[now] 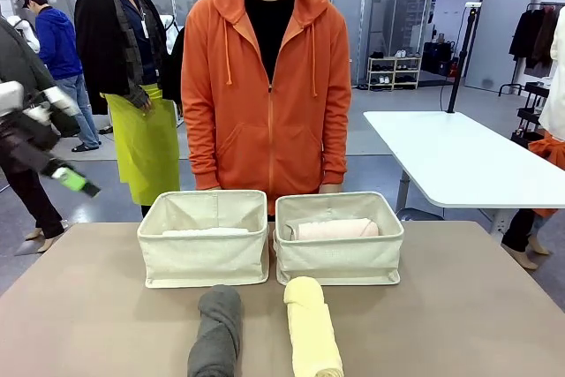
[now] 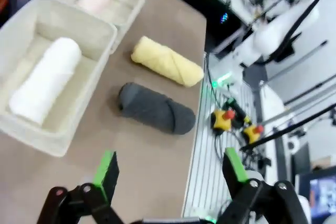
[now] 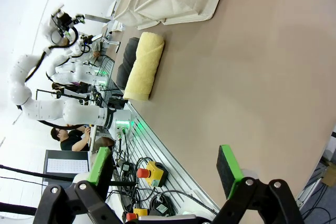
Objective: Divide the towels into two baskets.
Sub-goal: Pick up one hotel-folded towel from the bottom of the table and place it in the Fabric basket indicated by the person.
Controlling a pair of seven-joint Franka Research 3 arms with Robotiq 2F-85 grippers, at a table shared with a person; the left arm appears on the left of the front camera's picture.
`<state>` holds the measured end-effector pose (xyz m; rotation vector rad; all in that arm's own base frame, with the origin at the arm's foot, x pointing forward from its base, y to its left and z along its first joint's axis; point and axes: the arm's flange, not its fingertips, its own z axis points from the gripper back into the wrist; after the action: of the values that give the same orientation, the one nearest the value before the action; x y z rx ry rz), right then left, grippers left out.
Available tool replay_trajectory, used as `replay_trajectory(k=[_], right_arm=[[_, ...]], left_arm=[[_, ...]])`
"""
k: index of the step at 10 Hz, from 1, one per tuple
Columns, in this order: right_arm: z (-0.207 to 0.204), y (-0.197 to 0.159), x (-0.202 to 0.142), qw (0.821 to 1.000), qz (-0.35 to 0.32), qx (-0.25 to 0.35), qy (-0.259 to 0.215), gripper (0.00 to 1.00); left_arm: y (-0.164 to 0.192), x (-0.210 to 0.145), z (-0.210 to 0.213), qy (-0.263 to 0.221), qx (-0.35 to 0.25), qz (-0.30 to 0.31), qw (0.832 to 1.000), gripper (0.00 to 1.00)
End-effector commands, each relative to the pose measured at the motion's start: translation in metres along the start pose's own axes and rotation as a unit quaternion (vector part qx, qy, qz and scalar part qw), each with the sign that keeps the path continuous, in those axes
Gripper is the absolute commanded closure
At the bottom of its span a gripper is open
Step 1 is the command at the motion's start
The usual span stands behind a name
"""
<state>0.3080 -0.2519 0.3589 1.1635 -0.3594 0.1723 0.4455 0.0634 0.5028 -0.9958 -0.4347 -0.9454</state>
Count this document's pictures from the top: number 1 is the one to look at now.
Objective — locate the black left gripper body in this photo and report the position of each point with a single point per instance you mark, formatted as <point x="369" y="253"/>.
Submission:
<point x="24" y="143"/>

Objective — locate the white towel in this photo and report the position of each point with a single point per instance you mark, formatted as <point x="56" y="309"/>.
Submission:
<point x="207" y="231"/>

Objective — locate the pink towel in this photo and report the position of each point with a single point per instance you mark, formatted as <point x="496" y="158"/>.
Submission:
<point x="340" y="229"/>

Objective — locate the yellow towel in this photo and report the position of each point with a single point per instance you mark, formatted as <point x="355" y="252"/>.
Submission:
<point x="309" y="328"/>

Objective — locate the person's right forearm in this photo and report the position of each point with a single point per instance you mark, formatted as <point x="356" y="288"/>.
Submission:
<point x="201" y="147"/>

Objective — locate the person's left forearm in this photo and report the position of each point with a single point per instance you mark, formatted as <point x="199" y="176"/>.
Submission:
<point x="337" y="138"/>

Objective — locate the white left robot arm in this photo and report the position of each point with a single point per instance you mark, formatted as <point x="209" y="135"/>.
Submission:
<point x="9" y="99"/>

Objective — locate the person's left hand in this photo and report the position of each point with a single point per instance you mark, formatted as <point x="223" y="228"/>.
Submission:
<point x="332" y="188"/>

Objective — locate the figure in dark green coat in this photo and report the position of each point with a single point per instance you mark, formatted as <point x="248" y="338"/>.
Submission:
<point x="26" y="200"/>

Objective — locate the yellow-green apron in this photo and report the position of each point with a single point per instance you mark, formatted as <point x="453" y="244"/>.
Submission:
<point x="141" y="143"/>

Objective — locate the person in blue jacket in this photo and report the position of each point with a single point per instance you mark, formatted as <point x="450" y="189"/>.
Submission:
<point x="57" y="50"/>

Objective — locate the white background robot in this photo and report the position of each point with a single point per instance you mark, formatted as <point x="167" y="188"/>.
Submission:
<point x="24" y="32"/>

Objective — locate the cream fabric basket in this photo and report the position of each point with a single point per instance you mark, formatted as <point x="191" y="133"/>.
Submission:
<point x="203" y="258"/>
<point x="335" y="262"/>

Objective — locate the person in orange hoodie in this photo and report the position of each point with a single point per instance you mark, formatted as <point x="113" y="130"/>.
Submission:
<point x="265" y="130"/>

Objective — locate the rolled grey towel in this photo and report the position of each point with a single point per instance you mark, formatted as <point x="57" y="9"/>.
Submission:
<point x="218" y="333"/>

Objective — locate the wooden shoe rack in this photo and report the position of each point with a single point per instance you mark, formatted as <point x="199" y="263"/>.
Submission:
<point x="395" y="72"/>

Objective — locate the black luggage bags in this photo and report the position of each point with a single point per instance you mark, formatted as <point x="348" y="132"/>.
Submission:
<point x="437" y="57"/>

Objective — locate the white side table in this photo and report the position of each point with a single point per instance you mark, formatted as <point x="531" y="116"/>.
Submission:
<point x="459" y="156"/>

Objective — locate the black utility cart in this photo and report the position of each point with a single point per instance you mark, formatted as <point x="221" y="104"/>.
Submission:
<point x="532" y="107"/>

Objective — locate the person with orange garment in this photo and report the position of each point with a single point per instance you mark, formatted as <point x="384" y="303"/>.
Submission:
<point x="540" y="174"/>

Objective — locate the rack of dark coats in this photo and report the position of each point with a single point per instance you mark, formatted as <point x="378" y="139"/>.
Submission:
<point x="532" y="37"/>

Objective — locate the black camera pole stand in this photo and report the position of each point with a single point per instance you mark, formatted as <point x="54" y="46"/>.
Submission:
<point x="461" y="59"/>

